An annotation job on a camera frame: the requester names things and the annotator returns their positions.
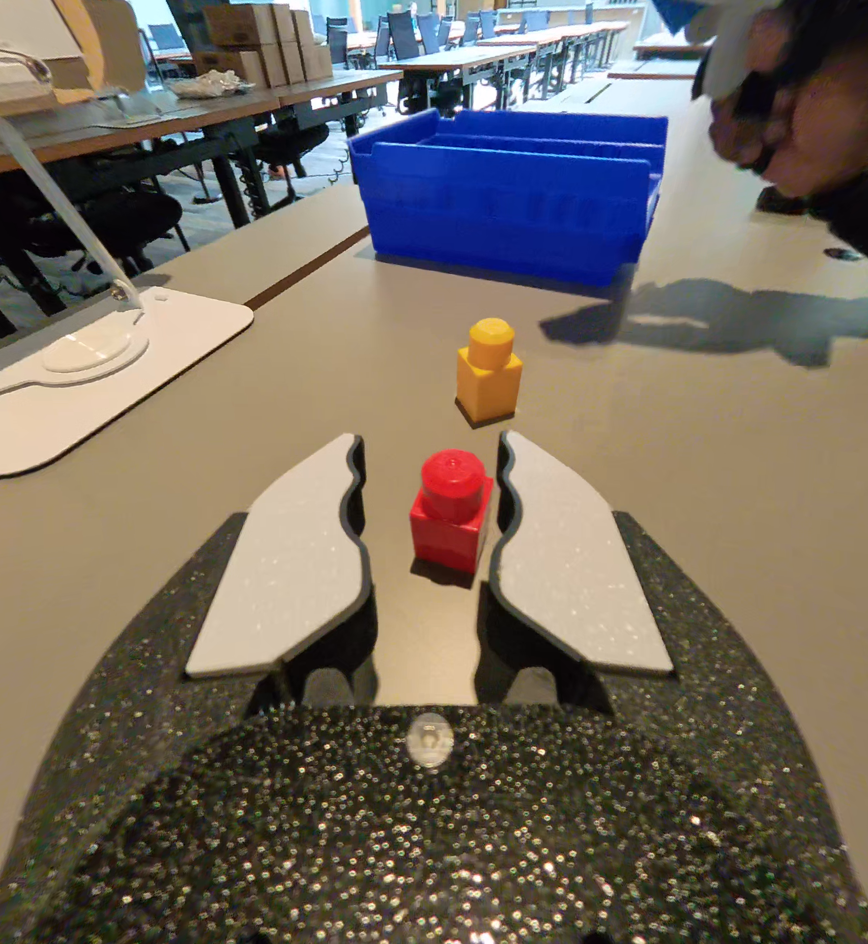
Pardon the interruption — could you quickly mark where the person's right hand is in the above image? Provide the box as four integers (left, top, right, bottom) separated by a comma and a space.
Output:
707, 21, 868, 200

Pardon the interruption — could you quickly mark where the stack of cardboard boxes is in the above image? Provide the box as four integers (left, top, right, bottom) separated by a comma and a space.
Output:
192, 3, 336, 91

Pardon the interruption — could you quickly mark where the crumpled white plastic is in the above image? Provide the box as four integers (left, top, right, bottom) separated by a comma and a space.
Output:
171, 68, 256, 100

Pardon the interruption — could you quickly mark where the white desk stand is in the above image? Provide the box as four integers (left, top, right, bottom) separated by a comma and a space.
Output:
0, 40, 257, 478

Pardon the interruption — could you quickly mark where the black chair under desk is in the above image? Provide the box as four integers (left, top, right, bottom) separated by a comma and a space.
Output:
0, 190, 186, 285

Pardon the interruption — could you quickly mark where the row of desks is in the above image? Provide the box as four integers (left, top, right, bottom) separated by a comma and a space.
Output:
378, 21, 632, 106

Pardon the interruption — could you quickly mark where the yellow mega block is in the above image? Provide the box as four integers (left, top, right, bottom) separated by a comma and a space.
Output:
454, 316, 524, 429

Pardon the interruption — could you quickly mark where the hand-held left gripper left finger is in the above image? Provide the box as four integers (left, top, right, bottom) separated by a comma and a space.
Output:
183, 432, 379, 702

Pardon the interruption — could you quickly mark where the red mega block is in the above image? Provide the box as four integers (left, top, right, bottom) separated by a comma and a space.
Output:
409, 448, 496, 578

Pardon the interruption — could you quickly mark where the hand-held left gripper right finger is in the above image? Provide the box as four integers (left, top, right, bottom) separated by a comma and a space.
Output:
488, 428, 676, 705

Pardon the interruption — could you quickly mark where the blue mega block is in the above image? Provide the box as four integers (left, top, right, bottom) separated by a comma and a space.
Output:
651, 0, 711, 35

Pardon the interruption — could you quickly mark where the blue plastic bin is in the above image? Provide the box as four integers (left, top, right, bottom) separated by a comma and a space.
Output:
346, 108, 670, 289

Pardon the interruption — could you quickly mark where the long wood-edged desk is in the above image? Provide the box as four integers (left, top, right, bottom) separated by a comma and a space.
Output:
0, 68, 385, 230

